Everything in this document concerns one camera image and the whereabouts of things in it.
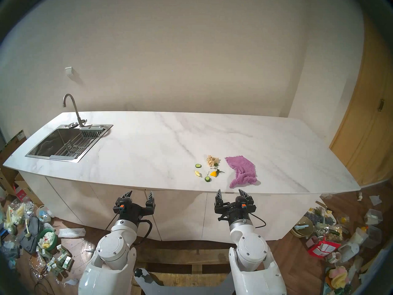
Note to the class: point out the yellow lidded container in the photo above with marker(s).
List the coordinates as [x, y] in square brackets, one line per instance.
[343, 220]

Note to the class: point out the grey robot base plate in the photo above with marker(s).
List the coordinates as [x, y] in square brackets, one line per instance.
[172, 289]

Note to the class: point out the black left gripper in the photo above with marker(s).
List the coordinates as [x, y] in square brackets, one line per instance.
[132, 210]

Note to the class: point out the steel sink drying rack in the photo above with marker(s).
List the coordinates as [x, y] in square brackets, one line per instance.
[76, 145]

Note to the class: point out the clear plastic box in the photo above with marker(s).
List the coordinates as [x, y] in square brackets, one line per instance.
[374, 236]

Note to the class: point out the olive woven plate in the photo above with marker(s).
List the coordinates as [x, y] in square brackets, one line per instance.
[302, 228]

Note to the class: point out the clear plastic container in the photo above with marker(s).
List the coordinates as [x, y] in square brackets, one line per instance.
[373, 217]

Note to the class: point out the wooden pallet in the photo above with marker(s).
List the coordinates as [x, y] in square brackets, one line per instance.
[190, 256]

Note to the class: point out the purple cleaning cloth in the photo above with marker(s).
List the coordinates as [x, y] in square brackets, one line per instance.
[242, 171]

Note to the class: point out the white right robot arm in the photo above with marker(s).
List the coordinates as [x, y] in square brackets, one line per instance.
[251, 251]

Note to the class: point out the brass door hinge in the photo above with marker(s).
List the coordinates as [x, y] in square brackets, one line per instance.
[381, 105]

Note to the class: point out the clear plastic cup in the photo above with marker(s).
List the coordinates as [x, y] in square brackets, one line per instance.
[43, 214]

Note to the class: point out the grey bag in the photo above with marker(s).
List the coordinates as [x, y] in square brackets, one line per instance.
[30, 236]

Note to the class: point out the white kitchen cabinet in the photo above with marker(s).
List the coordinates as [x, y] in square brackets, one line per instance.
[184, 211]

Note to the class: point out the steel gooseneck faucet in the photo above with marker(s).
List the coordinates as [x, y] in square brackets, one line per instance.
[76, 111]

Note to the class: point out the red snack packet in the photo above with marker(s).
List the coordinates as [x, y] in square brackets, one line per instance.
[324, 249]

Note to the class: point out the beige noodle clump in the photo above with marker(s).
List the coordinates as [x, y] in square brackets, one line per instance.
[211, 160]

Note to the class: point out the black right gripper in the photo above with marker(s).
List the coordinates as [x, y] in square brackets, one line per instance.
[235, 211]

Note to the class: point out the wooden door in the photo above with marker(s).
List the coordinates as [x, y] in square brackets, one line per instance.
[365, 128]

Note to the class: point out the white paper scrap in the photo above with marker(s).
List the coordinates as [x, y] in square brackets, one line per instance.
[375, 200]

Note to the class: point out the white wall socket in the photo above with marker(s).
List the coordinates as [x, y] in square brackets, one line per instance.
[69, 71]

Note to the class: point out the stainless steel sink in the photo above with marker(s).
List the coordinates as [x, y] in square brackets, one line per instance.
[46, 143]

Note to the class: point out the black base knob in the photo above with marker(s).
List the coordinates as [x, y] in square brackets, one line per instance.
[139, 273]

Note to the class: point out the brown cardboard box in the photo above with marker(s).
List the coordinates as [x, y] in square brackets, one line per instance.
[10, 147]

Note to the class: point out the green bowl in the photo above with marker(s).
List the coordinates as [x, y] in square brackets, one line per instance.
[49, 239]

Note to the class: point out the pink yellow flower toy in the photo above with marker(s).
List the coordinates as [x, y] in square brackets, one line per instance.
[337, 277]

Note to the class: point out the white foam mesh sleeve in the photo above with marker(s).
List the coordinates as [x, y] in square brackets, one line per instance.
[72, 233]

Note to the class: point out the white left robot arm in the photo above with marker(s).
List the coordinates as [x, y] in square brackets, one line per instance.
[113, 251]

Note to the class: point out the cardboard box with red print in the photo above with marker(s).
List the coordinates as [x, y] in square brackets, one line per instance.
[26, 191]

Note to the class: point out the white plastic jug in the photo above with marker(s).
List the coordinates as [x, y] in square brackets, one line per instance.
[348, 252]

